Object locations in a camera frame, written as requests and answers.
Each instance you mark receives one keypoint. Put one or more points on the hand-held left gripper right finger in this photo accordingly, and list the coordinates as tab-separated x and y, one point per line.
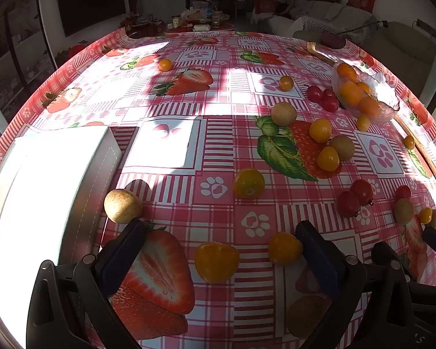
319	258

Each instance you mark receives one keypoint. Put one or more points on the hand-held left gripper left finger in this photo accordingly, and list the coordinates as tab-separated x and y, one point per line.
123	254

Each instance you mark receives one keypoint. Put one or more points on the yellow cherry tomato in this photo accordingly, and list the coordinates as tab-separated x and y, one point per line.
409	141
363	123
425	215
320	130
285	248
249	183
327	158
165	65
286	83

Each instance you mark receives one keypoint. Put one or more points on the white rectangular box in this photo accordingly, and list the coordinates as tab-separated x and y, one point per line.
43	207

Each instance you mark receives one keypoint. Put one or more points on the small orange mandarin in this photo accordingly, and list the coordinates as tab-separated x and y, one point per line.
216	267

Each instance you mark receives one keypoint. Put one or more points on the strawberry print pink tablecloth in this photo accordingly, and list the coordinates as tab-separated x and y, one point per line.
218	141

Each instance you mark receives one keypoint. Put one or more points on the small orange kumquat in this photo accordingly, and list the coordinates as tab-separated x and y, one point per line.
370	107
350	92
364	87
347	72

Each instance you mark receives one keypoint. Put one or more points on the clear glass bowl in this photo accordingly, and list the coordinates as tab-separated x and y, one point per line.
381	94

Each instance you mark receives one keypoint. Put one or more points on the glass door cabinet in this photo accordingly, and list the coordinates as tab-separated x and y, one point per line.
14	54

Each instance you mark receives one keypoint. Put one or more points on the light grey sofa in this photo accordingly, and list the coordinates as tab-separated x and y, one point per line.
319	16

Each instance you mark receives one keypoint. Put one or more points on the cluttered round dining table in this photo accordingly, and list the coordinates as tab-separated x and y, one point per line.
203	21

